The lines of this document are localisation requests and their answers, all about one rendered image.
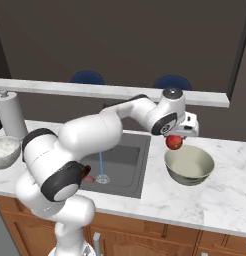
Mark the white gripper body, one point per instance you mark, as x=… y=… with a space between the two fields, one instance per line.
x=189 y=125

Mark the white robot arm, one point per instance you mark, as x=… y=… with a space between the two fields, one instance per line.
x=88 y=133

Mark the pale green bowl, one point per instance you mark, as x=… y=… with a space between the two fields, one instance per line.
x=190 y=166

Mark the grey sink basin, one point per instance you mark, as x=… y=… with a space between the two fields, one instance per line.
x=128 y=166

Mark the pink sweet potato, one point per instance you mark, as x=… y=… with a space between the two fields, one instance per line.
x=89 y=179

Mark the grey bowl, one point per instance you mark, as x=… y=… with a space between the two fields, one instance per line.
x=5 y=150

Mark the blue chair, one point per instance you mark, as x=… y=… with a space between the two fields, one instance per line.
x=87 y=77
x=172 y=82

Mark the blue water stream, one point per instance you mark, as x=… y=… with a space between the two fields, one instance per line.
x=101 y=163

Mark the dark brown onion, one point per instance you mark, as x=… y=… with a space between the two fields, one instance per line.
x=86 y=170

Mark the wooden drawer front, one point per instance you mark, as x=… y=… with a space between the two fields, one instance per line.
x=135 y=224
x=225 y=242

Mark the wooden cupboard door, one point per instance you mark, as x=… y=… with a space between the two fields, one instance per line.
x=145 y=246
x=26 y=233

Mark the white paper towel roll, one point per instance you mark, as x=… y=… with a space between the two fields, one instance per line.
x=11 y=115

